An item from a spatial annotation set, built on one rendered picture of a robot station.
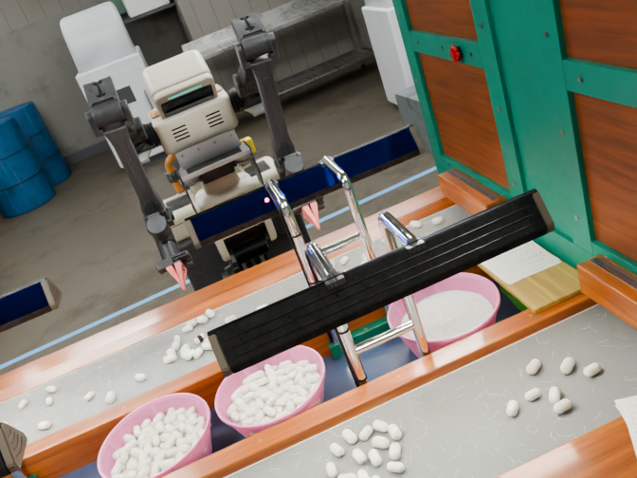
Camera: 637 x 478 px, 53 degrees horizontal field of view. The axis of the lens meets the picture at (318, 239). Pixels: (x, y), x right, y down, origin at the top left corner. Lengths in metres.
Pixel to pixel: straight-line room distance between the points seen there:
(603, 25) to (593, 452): 0.69
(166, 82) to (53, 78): 6.05
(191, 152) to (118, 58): 4.50
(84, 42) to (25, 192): 1.60
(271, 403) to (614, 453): 0.72
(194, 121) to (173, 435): 1.11
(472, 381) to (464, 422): 0.11
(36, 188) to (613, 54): 6.39
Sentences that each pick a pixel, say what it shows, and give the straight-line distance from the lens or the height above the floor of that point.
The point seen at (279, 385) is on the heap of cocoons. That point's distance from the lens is 1.56.
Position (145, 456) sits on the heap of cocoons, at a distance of 1.56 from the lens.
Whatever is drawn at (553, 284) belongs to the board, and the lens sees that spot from 1.52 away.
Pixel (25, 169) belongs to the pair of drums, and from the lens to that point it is 7.08.
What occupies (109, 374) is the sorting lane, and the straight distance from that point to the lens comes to 1.91.
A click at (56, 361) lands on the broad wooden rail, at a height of 0.77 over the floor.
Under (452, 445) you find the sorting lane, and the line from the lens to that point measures 1.26.
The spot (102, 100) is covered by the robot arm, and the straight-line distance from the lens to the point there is 1.79.
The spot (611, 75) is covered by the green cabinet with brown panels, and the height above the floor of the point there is 1.26.
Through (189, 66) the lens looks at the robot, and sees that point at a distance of 2.20.
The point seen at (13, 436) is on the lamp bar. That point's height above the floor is 1.08.
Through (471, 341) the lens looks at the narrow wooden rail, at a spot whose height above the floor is 0.77.
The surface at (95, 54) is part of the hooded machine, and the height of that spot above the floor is 1.16.
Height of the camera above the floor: 1.64
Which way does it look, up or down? 26 degrees down
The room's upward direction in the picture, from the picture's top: 21 degrees counter-clockwise
